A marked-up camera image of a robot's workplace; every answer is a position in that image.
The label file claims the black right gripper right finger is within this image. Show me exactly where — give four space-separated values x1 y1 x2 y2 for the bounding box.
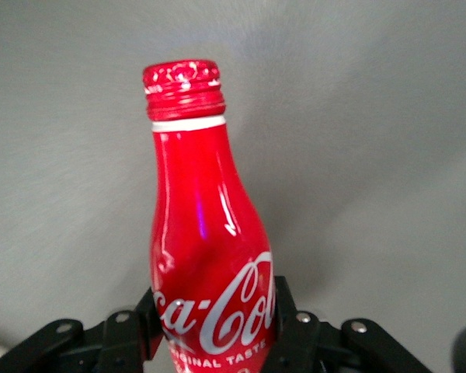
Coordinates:
266 275 433 373

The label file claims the red coke bottle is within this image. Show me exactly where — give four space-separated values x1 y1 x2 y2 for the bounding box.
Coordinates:
142 58 277 373

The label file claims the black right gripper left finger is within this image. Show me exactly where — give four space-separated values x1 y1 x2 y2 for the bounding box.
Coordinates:
0 285 165 373

